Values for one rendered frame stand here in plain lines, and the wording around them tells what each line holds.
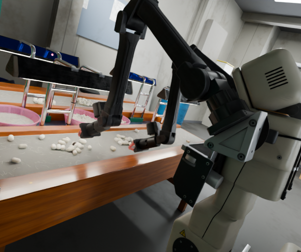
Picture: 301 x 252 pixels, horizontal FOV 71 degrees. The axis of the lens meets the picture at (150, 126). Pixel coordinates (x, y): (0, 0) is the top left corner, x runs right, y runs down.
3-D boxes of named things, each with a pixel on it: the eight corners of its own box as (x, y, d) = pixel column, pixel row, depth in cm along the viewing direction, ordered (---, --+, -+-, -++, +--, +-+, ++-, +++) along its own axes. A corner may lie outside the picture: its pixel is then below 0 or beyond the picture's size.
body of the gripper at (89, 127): (78, 124, 95) (88, 119, 90) (96, 123, 103) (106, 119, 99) (80, 138, 94) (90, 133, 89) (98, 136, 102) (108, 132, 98)
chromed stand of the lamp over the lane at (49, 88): (84, 151, 117) (106, 74, 105) (49, 156, 101) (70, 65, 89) (66, 136, 127) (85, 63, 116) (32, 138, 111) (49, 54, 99)
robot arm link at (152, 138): (156, 146, 102) (163, 145, 107) (154, 132, 104) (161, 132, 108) (146, 148, 106) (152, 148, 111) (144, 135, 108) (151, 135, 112)
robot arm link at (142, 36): (125, 10, 67) (150, 20, 74) (116, 9, 71) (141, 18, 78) (101, 130, 83) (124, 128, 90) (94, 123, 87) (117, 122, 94)
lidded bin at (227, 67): (216, 72, 604) (220, 63, 596) (230, 77, 578) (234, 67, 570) (208, 68, 564) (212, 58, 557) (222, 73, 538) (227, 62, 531)
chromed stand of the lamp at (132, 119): (142, 122, 216) (157, 80, 205) (129, 122, 200) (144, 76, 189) (130, 114, 227) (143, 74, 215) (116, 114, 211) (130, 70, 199)
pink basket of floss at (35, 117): (45, 130, 126) (48, 115, 123) (21, 147, 100) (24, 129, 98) (-2, 116, 122) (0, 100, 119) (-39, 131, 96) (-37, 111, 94)
